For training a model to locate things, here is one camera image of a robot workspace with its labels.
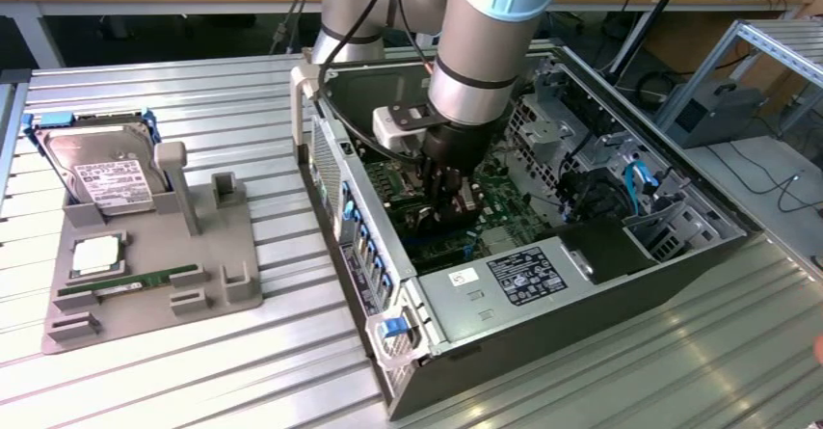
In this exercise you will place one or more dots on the grey power supply unit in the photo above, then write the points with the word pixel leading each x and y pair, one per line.
pixel 475 299

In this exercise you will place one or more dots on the grey plastic parts rack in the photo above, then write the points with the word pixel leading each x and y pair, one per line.
pixel 160 246

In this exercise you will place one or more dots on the green motherboard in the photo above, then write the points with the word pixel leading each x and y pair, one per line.
pixel 502 197

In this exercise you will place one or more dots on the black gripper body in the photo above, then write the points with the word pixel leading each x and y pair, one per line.
pixel 456 147

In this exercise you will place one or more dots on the hard disk in blue carrier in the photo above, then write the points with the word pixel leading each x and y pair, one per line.
pixel 96 159

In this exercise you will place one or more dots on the CPU socket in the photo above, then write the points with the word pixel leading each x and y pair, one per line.
pixel 410 178

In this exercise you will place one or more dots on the green RAM stick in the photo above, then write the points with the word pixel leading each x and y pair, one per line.
pixel 151 278

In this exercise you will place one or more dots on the grey disk bay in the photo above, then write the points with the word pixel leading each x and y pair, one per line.
pixel 682 226

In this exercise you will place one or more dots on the metal drive cage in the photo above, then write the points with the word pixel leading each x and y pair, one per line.
pixel 547 135

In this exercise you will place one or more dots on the aluminium profile frame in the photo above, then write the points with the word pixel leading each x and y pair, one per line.
pixel 771 38

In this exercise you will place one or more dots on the open black PC case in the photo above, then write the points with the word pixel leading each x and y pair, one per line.
pixel 547 328

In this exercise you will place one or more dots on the black plastic fan shroud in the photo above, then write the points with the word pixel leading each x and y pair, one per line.
pixel 604 250

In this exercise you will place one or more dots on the black tripod pole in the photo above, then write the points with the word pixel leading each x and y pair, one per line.
pixel 655 9

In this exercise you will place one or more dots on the graphics card with metal bracket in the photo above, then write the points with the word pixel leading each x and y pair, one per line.
pixel 424 222

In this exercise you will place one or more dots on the grey box device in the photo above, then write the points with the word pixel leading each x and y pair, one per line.
pixel 726 111

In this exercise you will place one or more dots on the silver CPU chip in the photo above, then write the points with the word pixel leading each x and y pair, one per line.
pixel 96 255

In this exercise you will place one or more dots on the person's hand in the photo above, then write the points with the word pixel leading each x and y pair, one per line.
pixel 818 350

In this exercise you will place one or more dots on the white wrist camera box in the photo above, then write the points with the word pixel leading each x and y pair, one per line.
pixel 395 127

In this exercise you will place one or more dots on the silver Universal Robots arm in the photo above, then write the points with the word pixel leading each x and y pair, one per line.
pixel 475 38

